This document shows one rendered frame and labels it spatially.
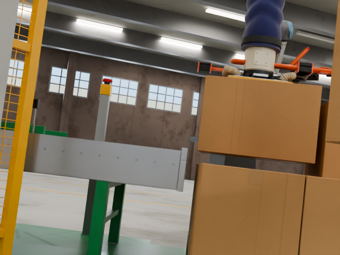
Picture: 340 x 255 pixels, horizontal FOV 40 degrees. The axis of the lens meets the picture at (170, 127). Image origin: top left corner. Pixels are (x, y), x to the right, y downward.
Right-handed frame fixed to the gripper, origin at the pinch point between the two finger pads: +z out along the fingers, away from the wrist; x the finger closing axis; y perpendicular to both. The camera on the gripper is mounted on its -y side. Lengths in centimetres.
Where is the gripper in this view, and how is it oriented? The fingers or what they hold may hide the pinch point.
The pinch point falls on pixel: (308, 69)
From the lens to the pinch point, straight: 275.9
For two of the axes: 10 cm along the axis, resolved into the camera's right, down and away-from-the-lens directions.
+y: -9.9, -1.1, 0.4
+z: -0.3, -0.9, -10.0
